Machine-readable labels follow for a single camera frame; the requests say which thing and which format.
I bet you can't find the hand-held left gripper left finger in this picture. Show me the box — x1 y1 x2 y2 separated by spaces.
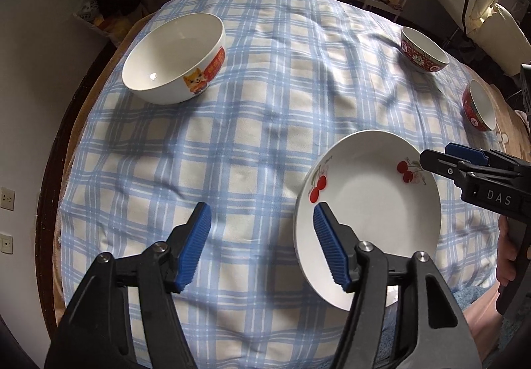
43 202 213 369

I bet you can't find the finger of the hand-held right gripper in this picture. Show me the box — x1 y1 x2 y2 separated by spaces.
419 148 470 185
445 142 522 173

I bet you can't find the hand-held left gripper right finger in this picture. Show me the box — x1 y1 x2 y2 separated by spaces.
313 202 484 369

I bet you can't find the white cherry print plate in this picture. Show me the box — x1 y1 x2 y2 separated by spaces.
292 129 441 312

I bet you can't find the small red patterned bowl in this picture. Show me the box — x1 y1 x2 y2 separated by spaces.
462 79 497 132

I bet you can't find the white cartoon print bowl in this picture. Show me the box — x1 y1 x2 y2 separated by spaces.
121 13 227 105

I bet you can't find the person's right hand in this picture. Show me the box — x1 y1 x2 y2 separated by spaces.
495 216 517 287

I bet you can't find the light blue fleece blanket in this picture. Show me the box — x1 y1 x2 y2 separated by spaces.
450 285 502 312

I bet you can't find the blue plaid cloth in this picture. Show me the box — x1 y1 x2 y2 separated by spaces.
58 0 513 369

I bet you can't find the person's pink clothing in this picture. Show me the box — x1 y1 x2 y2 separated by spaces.
462 300 504 357

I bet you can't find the filled plastic bag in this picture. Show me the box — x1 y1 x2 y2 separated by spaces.
75 0 125 42

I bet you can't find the dark wooden bed frame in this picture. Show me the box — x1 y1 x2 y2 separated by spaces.
39 16 154 332

